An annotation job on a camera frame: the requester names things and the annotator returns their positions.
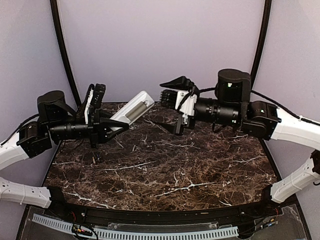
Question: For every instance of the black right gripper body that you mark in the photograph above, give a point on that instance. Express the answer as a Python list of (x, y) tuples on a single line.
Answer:
[(190, 125)]

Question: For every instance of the black right corner frame post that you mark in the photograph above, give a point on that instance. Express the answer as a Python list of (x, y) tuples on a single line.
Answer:
[(261, 41)]

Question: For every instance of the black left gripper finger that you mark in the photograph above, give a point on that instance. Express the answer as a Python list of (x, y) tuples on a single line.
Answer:
[(105, 135), (113, 121)]

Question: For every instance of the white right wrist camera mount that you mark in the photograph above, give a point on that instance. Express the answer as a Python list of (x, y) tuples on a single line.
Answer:
[(184, 104)]

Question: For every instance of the black left corner frame post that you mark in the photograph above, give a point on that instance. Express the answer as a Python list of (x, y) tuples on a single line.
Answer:
[(55, 13)]

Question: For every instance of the clear acrylic plate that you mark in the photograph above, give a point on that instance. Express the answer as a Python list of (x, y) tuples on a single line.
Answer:
[(161, 228)]

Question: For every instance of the white remote control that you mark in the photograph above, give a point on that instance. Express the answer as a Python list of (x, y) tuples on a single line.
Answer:
[(141, 96)]

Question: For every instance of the black corner frame post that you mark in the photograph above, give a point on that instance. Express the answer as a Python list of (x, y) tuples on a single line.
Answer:
[(261, 41), (55, 13)]

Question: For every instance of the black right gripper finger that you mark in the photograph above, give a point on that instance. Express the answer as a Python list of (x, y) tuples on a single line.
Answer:
[(181, 83), (168, 127)]

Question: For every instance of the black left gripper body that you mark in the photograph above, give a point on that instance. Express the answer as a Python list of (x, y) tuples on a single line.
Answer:
[(94, 126)]

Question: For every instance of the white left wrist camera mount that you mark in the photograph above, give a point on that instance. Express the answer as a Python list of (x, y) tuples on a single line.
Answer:
[(93, 99)]

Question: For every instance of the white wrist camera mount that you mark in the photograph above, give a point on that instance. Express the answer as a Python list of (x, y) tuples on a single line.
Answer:
[(93, 99), (184, 104)]

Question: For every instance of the black front frame rail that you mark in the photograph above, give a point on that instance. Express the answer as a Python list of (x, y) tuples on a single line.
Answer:
[(95, 216)]

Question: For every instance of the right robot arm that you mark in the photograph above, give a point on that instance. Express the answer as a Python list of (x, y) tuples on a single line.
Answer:
[(263, 119)]

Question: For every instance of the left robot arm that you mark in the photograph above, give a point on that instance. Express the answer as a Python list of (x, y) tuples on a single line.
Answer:
[(56, 121)]

